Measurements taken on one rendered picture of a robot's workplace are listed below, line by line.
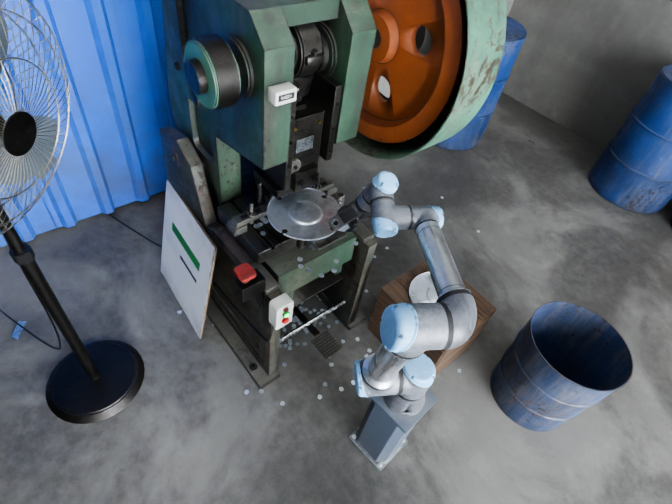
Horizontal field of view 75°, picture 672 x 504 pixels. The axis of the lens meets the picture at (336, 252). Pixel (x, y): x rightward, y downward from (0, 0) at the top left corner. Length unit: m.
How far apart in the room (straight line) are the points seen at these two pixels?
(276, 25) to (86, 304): 1.72
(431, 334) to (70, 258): 2.10
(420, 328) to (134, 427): 1.41
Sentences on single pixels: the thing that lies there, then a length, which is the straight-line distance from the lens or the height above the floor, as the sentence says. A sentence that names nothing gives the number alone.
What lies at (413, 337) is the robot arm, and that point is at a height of 1.06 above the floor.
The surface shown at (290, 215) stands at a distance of 1.65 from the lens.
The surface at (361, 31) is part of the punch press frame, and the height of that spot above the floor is 1.43.
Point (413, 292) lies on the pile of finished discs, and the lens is 2.06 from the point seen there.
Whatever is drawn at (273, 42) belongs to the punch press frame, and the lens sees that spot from 1.23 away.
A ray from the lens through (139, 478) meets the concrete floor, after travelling 2.04.
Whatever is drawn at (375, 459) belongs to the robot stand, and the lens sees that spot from 2.01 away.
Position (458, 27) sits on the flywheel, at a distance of 1.43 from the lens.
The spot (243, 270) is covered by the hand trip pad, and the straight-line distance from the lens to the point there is 1.50.
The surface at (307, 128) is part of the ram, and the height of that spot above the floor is 1.12.
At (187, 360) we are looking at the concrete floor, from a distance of 2.21.
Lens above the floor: 1.92
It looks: 47 degrees down
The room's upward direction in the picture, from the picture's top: 11 degrees clockwise
